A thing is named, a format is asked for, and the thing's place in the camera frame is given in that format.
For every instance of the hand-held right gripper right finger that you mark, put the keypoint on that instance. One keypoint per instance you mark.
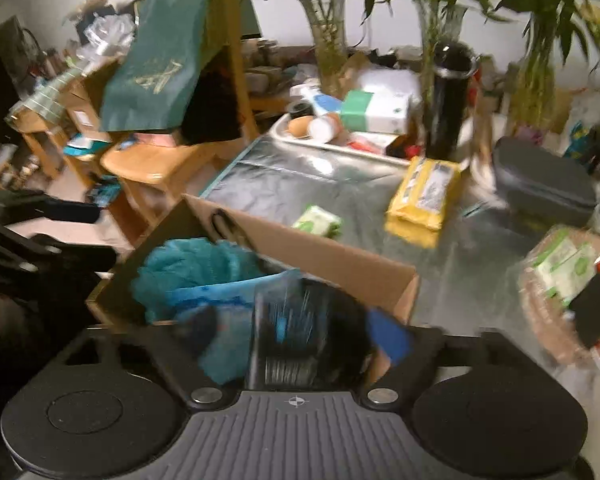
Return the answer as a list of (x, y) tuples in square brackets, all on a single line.
[(390, 335)]

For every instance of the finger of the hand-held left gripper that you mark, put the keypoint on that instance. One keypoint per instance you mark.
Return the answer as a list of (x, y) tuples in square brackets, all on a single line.
[(55, 257), (55, 210)]

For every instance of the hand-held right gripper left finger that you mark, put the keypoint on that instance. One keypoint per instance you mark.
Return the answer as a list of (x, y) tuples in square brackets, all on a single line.
[(200, 327)]

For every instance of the black garbage bag roll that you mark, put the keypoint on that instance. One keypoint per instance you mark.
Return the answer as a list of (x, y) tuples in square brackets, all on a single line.
[(310, 340)]

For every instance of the cardboard box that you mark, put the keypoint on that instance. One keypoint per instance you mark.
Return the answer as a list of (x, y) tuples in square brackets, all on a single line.
[(305, 250)]

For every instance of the teal bath loofah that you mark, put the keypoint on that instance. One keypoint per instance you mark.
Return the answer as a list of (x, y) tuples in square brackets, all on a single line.
[(190, 265)]

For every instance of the wooden side shelf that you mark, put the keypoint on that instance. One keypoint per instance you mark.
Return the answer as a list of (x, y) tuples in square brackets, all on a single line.
[(55, 120)]

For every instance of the wooden chair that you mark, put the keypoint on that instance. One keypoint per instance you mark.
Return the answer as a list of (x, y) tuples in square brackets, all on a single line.
[(150, 160)]

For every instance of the small green wipes packet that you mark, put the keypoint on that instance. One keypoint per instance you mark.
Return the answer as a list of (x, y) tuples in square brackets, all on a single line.
[(317, 220)]

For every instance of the yellow wipes packet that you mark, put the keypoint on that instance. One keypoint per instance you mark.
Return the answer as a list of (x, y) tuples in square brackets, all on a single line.
[(422, 195)]

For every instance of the green wet wipes packet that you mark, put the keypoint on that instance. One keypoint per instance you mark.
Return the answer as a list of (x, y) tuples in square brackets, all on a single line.
[(555, 260), (582, 272)]

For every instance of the clear plastic wrap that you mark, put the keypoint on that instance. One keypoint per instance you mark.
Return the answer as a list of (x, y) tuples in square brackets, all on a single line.
[(107, 35)]

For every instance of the green cloth bag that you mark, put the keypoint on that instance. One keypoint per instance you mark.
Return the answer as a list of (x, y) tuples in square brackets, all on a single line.
[(165, 50)]

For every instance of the white tray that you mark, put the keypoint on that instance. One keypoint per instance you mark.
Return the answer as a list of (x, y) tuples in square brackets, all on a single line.
[(330, 146)]

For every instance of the black sponge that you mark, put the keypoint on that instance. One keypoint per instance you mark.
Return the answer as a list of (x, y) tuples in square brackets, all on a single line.
[(595, 310)]

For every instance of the grey zip case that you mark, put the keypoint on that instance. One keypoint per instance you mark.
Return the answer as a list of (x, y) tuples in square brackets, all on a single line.
[(540, 180)]

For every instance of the green white tissue pack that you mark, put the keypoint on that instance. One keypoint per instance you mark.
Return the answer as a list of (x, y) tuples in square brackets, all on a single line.
[(375, 112)]

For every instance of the orange white bottle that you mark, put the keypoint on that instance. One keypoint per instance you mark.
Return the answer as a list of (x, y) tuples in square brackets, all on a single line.
[(305, 127)]

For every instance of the black thermos bottle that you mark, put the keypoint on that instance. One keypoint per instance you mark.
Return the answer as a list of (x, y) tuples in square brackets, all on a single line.
[(447, 110)]

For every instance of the black tape roll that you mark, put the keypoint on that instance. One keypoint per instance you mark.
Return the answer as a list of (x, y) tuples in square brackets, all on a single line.
[(299, 108)]

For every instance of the blue yellow printed bag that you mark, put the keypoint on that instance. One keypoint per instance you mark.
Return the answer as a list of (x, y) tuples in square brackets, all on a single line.
[(577, 140)]

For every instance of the glass vase with bamboo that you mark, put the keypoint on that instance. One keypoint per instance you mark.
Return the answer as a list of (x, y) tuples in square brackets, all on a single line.
[(540, 75), (325, 45), (442, 22)]

